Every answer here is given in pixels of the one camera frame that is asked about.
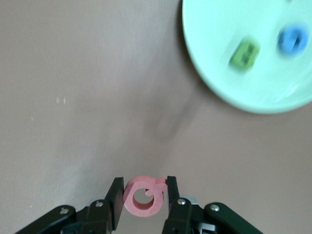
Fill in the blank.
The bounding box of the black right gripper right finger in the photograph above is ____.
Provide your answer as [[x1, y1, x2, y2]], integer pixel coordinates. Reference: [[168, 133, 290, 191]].
[[162, 175, 264, 234]]

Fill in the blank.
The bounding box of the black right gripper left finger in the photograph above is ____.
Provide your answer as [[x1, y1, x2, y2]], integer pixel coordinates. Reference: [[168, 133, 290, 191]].
[[14, 177, 125, 234]]

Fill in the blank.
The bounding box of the pink foam letter Q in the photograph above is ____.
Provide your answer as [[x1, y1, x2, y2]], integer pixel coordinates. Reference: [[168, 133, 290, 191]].
[[123, 175, 169, 217]]

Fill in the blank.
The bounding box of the green foam letter B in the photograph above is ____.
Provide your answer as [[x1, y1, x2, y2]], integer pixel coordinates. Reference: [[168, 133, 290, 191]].
[[229, 37, 261, 74]]

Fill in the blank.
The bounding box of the blue foam letter C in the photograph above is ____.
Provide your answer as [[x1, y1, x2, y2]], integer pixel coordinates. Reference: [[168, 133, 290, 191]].
[[277, 23, 310, 57]]

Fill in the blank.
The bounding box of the brown table cover sheet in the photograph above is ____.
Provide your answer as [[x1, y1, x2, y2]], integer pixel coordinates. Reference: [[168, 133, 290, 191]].
[[0, 0, 312, 234]]

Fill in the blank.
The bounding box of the light green round plate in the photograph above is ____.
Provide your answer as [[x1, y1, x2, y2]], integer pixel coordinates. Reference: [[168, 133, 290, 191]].
[[181, 0, 312, 115]]

